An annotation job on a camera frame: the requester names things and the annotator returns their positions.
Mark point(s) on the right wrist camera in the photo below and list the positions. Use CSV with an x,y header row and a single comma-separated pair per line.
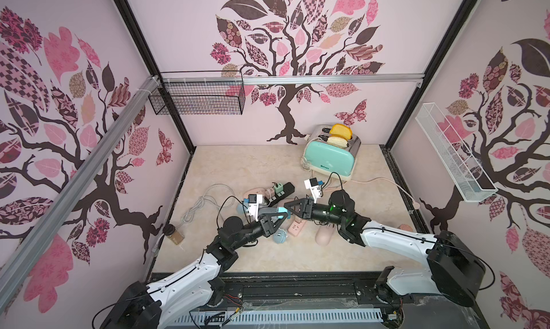
x,y
315,187

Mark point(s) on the pink mouse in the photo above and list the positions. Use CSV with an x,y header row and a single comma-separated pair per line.
x,y
324,235
248,192

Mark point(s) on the pink mouse right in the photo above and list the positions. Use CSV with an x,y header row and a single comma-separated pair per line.
x,y
324,235

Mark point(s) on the blue mouse top left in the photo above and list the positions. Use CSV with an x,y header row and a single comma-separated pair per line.
x,y
242,209

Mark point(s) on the yellow toast slice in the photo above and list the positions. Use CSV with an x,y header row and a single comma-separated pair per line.
x,y
342,131

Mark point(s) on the blue mouse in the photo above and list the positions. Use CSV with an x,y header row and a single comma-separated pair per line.
x,y
280,236
242,209

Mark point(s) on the pale toast slice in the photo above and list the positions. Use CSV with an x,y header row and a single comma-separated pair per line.
x,y
338,142

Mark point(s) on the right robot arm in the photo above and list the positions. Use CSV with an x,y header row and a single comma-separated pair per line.
x,y
449,268

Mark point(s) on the pink mouse top left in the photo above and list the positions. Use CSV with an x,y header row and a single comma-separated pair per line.
x,y
248,192

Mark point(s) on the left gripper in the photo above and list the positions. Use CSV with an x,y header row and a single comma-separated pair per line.
x,y
266,226

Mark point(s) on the blue mouse bottom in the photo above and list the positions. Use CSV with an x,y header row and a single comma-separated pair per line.
x,y
280,236

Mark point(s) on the pink power strip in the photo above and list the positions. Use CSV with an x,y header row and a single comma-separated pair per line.
x,y
296,227

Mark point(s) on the black wire basket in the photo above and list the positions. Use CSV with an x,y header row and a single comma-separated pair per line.
x,y
200,93

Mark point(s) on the black power strip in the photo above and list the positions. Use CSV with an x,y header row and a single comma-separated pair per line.
x,y
272,199

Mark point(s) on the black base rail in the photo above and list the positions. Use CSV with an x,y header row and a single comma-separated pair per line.
x,y
343,290

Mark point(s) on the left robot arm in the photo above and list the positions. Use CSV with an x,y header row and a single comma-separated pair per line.
x,y
160,304

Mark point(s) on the small brown jar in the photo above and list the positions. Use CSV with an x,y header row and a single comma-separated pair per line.
x,y
173,234

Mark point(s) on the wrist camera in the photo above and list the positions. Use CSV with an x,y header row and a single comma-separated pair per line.
x,y
315,187
255,201

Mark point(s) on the mint green toaster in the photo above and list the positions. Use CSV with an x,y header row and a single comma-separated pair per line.
x,y
321,157

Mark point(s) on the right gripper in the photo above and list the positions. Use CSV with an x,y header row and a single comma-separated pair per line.
x,y
307,207

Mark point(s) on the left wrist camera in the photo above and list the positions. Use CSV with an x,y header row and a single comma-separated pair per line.
x,y
255,201

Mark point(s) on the white slotted cable duct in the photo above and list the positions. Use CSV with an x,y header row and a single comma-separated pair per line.
x,y
263,318

